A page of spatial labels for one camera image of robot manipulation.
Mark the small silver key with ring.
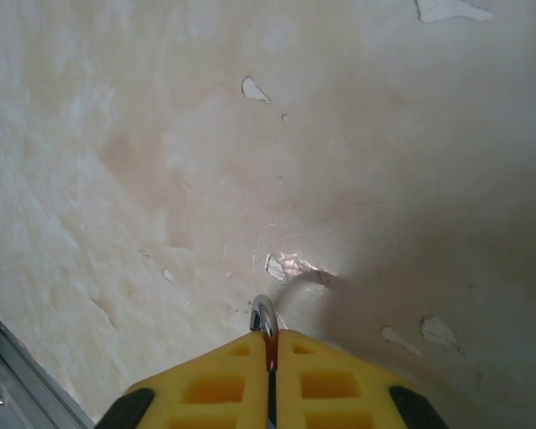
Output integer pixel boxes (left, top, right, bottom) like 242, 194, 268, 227
248, 294, 279, 374

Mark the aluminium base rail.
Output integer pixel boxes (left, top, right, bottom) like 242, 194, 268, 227
0, 301, 95, 429

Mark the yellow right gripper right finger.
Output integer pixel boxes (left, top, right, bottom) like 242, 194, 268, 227
272, 329, 448, 429

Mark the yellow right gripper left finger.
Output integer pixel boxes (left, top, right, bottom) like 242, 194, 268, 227
97, 332, 270, 429

